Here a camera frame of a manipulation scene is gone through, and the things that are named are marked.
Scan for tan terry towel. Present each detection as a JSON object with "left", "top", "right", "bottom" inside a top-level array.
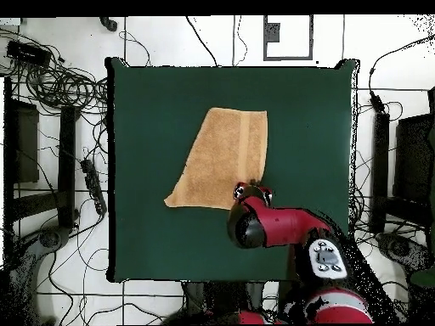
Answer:
[{"left": 163, "top": 107, "right": 268, "bottom": 211}]

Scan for dark green table cloth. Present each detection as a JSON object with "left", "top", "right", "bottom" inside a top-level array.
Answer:
[{"left": 105, "top": 56, "right": 360, "bottom": 284}]

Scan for black power strip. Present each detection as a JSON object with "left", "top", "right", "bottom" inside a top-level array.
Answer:
[{"left": 80, "top": 158, "right": 108, "bottom": 216}]

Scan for grey tripod base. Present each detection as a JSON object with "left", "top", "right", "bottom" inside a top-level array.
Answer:
[
  {"left": 375, "top": 232, "right": 435, "bottom": 273},
  {"left": 6, "top": 226, "right": 72, "bottom": 323}
]

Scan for small black plug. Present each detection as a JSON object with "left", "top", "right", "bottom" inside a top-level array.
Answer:
[{"left": 99, "top": 16, "right": 119, "bottom": 32}]

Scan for black rectangular box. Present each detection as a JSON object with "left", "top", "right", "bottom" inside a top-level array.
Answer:
[{"left": 6, "top": 40, "right": 52, "bottom": 67}]

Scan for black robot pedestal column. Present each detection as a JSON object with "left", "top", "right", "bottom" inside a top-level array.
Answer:
[{"left": 162, "top": 280, "right": 273, "bottom": 325}]

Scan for black stand frame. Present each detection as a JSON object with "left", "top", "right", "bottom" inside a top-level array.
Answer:
[
  {"left": 369, "top": 87, "right": 435, "bottom": 235},
  {"left": 3, "top": 76, "right": 81, "bottom": 239}
]

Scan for grey square floor frame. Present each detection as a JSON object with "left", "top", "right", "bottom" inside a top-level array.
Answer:
[{"left": 263, "top": 14, "right": 314, "bottom": 61}]

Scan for tangled black cables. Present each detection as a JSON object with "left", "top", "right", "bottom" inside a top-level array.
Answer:
[{"left": 0, "top": 28, "right": 110, "bottom": 118}]

